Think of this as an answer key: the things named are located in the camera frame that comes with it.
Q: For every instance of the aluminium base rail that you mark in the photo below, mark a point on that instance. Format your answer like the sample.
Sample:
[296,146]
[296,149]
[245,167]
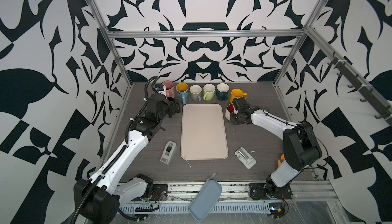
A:
[185,192]

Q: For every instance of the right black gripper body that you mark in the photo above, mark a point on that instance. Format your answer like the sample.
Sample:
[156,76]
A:
[235,118]

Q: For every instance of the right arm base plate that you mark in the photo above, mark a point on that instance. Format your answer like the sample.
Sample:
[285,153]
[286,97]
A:
[260,191]

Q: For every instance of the light blue butterfly mug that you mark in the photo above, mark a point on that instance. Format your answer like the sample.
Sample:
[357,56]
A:
[182,92]

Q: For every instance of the light green mug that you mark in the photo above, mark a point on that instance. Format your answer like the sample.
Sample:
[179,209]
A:
[208,92]

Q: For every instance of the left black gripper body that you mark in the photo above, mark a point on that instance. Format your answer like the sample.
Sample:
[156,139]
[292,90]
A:
[169,110]

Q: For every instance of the white cream mug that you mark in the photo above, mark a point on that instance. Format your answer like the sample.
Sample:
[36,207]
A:
[229,110]

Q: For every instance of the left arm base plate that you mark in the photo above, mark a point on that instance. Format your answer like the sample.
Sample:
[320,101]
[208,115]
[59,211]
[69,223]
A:
[153,191]

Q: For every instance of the dark green mug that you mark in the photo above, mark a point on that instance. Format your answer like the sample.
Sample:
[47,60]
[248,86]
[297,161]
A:
[222,91]

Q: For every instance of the white cable duct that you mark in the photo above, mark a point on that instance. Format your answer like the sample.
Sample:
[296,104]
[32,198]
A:
[185,208]

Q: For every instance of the blue-grey pencil case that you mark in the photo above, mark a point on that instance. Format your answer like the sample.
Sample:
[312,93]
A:
[206,199]

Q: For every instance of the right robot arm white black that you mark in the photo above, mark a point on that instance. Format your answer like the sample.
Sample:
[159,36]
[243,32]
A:
[301,147]

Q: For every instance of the beige serving tray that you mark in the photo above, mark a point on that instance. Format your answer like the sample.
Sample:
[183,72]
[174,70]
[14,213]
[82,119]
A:
[203,135]

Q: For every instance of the wall hook rack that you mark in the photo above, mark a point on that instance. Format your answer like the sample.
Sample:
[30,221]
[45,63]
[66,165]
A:
[358,83]

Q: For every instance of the orange shark plush toy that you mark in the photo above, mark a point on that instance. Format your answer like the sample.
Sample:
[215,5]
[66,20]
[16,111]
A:
[280,161]

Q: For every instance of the pink ceramic mug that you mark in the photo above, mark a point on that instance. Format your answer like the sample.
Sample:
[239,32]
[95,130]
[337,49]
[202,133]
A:
[170,90]

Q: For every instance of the grey ceramic mug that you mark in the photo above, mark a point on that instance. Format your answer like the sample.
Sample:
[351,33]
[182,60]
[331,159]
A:
[196,92]

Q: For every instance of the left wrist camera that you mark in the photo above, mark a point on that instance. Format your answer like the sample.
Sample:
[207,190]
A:
[161,89]

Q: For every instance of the yellow mug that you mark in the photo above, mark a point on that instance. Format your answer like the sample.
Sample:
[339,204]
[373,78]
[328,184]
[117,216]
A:
[237,93]

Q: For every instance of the green circuit board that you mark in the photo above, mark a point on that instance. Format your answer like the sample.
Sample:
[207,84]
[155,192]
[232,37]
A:
[278,210]

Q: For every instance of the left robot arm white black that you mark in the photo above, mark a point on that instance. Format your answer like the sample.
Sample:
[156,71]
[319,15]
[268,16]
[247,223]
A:
[99,198]

